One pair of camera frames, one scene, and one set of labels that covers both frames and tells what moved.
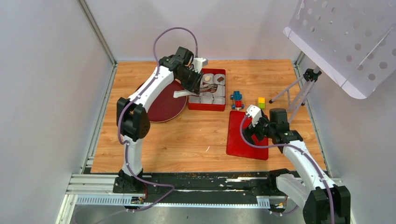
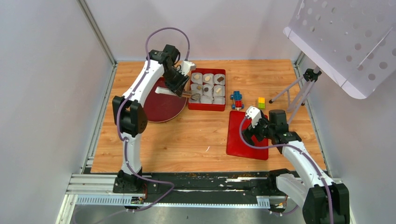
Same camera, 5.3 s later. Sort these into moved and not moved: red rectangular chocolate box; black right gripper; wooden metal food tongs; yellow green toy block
Moved: wooden metal food tongs
Not moved: black right gripper; yellow green toy block; red rectangular chocolate box
